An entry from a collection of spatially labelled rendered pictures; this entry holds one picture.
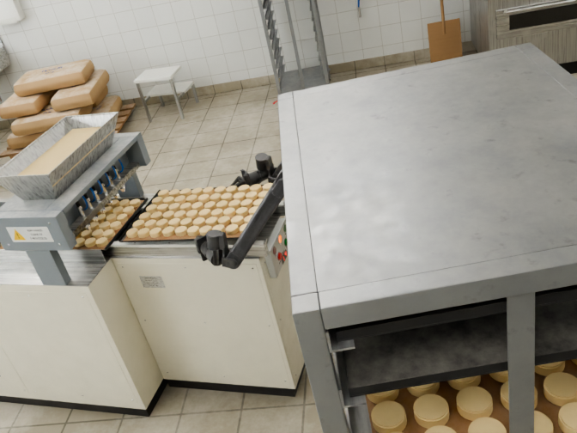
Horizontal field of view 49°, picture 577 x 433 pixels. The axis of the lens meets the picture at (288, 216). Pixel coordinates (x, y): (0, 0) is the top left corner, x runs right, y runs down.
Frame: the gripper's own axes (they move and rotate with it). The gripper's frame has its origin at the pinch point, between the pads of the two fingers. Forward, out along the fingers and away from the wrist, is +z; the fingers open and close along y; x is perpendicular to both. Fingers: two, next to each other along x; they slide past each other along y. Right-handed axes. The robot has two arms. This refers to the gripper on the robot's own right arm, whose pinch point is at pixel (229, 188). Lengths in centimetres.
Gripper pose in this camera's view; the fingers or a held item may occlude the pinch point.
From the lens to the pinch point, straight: 279.3
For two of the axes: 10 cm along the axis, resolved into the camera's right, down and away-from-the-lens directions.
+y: -1.9, -8.3, -5.2
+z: -8.5, 4.0, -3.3
